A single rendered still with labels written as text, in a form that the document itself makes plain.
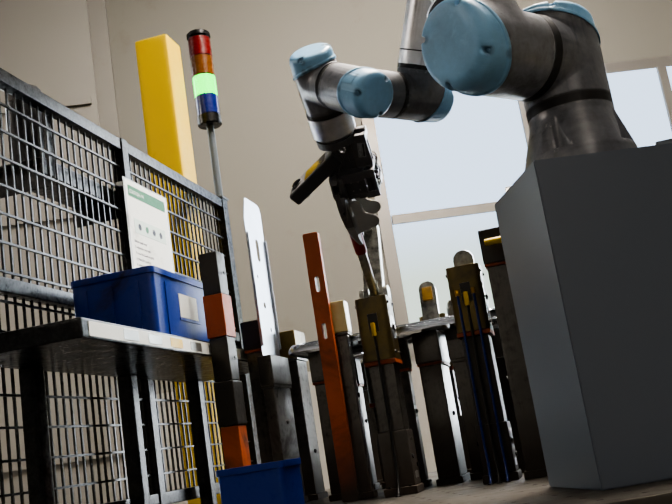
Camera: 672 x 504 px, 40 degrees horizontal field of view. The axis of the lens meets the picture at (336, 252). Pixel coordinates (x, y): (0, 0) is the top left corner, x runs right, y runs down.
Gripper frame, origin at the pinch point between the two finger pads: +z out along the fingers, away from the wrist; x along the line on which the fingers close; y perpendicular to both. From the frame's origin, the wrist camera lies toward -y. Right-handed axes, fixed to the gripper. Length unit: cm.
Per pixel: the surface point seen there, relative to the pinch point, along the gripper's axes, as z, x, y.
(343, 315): 14.9, -2.7, -6.5
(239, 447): 27.7, -20.0, -28.7
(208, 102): 7, 106, -55
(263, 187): 71, 176, -71
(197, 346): 9.8, -11.4, -32.2
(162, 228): 12, 42, -55
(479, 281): 9.1, -8.6, 20.3
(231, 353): 15.8, -7.1, -28.5
